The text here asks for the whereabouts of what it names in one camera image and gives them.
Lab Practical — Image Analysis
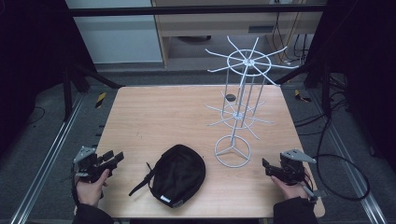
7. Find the light wooden desk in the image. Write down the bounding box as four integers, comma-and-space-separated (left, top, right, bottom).
150, 0, 328, 68

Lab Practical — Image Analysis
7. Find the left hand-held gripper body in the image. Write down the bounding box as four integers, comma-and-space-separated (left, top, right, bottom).
73, 146, 117, 185

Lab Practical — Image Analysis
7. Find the person's right hand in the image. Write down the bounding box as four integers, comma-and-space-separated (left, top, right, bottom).
270, 175, 310, 202

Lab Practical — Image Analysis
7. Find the black horizontal frame bar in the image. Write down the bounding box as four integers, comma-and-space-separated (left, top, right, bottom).
67, 4, 327, 17

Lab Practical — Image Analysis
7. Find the yellow black floor tape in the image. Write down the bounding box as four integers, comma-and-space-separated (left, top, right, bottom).
94, 91, 107, 109
293, 89, 313, 104

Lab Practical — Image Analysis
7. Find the bundle of hanging cables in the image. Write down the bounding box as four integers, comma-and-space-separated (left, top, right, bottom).
271, 0, 312, 64

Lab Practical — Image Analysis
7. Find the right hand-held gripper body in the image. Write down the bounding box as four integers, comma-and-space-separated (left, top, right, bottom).
274, 148, 318, 187

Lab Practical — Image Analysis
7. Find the black metal stand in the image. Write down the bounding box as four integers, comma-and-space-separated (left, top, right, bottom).
60, 60, 125, 123
275, 59, 335, 119

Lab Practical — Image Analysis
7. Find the person's left hand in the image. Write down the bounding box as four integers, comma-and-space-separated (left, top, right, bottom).
76, 168, 111, 208

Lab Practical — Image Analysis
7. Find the metal floor rail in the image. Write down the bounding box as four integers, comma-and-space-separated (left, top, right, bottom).
306, 88, 389, 224
9, 92, 87, 224

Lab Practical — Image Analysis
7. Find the white cabinet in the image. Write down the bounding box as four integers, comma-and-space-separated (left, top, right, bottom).
64, 0, 164, 65

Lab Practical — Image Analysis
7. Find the black looped floor cable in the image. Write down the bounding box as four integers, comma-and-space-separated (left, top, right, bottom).
315, 153, 372, 202

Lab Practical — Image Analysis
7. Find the white wire rack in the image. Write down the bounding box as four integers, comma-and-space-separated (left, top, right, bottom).
204, 35, 301, 169

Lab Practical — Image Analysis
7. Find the grey plug with cable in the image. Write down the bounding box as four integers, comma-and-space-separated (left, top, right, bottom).
300, 183, 329, 203

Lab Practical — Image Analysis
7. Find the black cap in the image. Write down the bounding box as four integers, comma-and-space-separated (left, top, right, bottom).
128, 144, 206, 209

